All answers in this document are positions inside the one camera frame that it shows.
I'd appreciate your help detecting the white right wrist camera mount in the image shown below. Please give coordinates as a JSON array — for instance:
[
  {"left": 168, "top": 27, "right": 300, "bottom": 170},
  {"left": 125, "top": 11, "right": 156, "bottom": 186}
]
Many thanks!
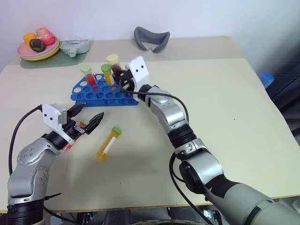
[{"left": 128, "top": 56, "right": 151, "bottom": 91}]

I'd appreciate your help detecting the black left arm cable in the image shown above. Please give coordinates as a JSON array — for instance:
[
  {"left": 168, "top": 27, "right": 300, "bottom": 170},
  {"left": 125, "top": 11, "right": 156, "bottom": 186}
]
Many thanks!
[{"left": 8, "top": 105, "right": 44, "bottom": 175}]

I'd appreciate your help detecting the blue test tube rack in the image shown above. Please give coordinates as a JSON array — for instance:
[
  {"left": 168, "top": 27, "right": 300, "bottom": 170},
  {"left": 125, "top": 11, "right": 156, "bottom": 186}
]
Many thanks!
[{"left": 70, "top": 73, "right": 140, "bottom": 108}]

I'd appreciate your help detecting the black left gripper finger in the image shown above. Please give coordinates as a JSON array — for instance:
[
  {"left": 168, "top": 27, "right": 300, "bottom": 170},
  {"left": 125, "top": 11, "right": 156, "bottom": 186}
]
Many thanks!
[
  {"left": 67, "top": 103, "right": 85, "bottom": 118},
  {"left": 85, "top": 112, "right": 105, "bottom": 135}
]

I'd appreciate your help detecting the metal table bracket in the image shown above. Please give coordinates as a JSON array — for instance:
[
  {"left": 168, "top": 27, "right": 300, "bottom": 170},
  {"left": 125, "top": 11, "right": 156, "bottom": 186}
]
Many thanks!
[
  {"left": 203, "top": 209, "right": 221, "bottom": 221},
  {"left": 76, "top": 210, "right": 107, "bottom": 225}
]

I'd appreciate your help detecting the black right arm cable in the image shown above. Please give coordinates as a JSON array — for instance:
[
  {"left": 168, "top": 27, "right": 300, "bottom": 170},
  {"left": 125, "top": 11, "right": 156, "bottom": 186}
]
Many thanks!
[{"left": 119, "top": 79, "right": 213, "bottom": 225}]

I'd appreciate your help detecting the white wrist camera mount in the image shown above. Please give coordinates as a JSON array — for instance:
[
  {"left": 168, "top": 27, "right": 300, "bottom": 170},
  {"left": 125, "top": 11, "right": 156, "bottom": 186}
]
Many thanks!
[
  {"left": 128, "top": 56, "right": 151, "bottom": 91},
  {"left": 40, "top": 103, "right": 74, "bottom": 144}
]

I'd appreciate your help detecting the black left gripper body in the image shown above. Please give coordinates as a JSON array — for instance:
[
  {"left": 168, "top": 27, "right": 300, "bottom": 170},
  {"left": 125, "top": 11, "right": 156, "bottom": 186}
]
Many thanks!
[{"left": 62, "top": 118, "right": 87, "bottom": 141}]

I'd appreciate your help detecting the black furniture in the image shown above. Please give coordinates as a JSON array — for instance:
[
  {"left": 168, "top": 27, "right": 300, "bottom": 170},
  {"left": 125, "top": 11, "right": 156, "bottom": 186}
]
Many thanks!
[{"left": 269, "top": 67, "right": 300, "bottom": 147}]

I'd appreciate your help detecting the grey foam face pad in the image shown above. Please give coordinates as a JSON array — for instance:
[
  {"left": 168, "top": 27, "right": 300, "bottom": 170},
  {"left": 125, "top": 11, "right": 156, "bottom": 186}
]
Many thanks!
[{"left": 134, "top": 26, "right": 171, "bottom": 54}]

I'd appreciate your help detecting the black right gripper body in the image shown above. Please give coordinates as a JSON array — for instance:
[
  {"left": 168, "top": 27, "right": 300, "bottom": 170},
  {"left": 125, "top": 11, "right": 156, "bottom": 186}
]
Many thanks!
[{"left": 119, "top": 69, "right": 136, "bottom": 93}]

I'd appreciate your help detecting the black zip tie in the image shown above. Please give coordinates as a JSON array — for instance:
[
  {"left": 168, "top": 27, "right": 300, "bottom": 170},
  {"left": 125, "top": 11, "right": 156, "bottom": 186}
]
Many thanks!
[{"left": 45, "top": 192, "right": 62, "bottom": 201}]

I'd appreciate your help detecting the blue bottle cap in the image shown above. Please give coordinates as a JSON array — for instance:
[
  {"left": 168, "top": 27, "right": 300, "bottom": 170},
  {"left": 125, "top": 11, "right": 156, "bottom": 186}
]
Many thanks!
[{"left": 258, "top": 72, "right": 275, "bottom": 89}]

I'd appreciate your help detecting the pink toy food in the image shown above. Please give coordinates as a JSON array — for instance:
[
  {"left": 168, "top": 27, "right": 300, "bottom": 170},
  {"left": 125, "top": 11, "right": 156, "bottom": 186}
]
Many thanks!
[{"left": 35, "top": 27, "right": 56, "bottom": 46}]

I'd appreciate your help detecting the green table mat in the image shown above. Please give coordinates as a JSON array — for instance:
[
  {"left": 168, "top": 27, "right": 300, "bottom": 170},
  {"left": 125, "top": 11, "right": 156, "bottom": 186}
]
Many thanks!
[{"left": 20, "top": 50, "right": 91, "bottom": 69}]

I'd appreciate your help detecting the stack of coloured plates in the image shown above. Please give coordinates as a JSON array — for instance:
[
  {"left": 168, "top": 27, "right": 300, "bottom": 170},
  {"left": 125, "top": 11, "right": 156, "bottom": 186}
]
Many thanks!
[{"left": 19, "top": 41, "right": 62, "bottom": 62}]

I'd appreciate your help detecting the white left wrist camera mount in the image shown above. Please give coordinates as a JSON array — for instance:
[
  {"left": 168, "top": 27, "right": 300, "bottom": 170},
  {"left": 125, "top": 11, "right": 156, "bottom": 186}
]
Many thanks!
[{"left": 40, "top": 103, "right": 74, "bottom": 144}]

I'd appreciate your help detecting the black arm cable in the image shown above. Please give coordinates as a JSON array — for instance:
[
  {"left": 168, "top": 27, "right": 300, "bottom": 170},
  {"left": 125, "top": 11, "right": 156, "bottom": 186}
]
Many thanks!
[
  {"left": 8, "top": 105, "right": 44, "bottom": 175},
  {"left": 119, "top": 79, "right": 213, "bottom": 225}
]

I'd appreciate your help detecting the yellow tube green cap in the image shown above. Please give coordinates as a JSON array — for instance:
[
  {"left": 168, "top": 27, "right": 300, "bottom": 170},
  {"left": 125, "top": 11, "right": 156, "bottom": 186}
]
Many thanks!
[
  {"left": 100, "top": 63, "right": 115, "bottom": 86},
  {"left": 94, "top": 126, "right": 123, "bottom": 162}
]

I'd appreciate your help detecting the dark red tube cream cap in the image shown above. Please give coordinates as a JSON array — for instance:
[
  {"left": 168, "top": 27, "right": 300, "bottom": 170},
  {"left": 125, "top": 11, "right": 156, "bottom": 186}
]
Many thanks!
[{"left": 106, "top": 53, "right": 127, "bottom": 77}]

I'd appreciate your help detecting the orange toy food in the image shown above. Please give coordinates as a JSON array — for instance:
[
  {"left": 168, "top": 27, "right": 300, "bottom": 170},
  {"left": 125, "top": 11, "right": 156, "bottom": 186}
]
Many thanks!
[{"left": 23, "top": 32, "right": 38, "bottom": 43}]

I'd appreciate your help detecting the pink plate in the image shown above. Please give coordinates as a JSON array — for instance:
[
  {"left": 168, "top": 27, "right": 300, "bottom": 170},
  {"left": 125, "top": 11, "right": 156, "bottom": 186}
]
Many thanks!
[{"left": 17, "top": 39, "right": 60, "bottom": 58}]

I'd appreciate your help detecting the red tube green cap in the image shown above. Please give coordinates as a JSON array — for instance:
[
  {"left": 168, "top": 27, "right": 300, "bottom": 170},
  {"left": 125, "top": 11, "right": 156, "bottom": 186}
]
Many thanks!
[
  {"left": 80, "top": 64, "right": 98, "bottom": 86},
  {"left": 62, "top": 120, "right": 90, "bottom": 152}
]

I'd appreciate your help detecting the dark brown toy food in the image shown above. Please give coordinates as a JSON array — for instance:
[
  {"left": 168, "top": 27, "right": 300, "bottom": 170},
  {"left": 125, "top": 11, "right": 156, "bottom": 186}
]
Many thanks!
[{"left": 29, "top": 38, "right": 46, "bottom": 53}]

